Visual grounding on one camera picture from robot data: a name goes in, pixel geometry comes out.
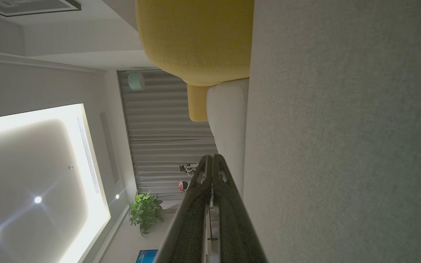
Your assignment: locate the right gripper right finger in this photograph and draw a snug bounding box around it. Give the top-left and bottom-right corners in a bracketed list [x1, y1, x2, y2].
[212, 154, 268, 263]

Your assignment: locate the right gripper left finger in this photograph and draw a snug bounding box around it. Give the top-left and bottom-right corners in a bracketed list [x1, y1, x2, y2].
[155, 155, 213, 263]

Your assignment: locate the green potted plant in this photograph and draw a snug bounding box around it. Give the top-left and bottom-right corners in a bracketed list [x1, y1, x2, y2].
[129, 190, 164, 237]

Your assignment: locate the blue lit screen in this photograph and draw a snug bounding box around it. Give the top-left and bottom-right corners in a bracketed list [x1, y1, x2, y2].
[136, 249, 159, 263]

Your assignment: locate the black wheeled background machine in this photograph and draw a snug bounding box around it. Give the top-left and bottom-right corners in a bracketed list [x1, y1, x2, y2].
[179, 163, 197, 177]

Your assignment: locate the grey pleated curtain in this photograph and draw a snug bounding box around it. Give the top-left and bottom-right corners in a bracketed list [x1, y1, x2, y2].
[117, 69, 218, 201]

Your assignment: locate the long grey sofa seat cushion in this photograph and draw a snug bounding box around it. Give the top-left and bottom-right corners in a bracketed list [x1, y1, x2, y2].
[206, 78, 250, 198]

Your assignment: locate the narrow yellow sofa back cushion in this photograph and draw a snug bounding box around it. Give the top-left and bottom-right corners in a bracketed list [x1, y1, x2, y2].
[187, 83, 211, 122]

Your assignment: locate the long ceiling slot vent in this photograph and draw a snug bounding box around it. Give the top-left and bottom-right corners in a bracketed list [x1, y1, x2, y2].
[77, 117, 100, 194]

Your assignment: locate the wide grey sofa seat cushion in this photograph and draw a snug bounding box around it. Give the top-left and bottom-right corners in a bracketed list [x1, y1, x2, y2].
[242, 0, 421, 263]

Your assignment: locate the round white hanging lamp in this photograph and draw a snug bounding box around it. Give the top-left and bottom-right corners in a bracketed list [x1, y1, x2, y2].
[128, 71, 145, 91]

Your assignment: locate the large yellow sofa back cushion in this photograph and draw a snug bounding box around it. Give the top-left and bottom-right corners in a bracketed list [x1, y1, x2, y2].
[135, 0, 255, 87]

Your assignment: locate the ceiling air conditioner panel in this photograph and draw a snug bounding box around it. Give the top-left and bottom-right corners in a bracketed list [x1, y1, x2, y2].
[0, 0, 82, 17]

